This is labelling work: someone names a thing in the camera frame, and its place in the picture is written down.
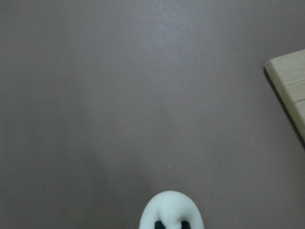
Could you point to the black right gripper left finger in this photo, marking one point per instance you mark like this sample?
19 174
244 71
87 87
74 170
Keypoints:
159 225

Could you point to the wooden cutting board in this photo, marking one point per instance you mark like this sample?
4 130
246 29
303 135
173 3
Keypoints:
286 75

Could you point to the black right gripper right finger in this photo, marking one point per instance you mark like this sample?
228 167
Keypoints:
185 225

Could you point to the white steamed bun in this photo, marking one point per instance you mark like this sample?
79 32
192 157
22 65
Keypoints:
171 207

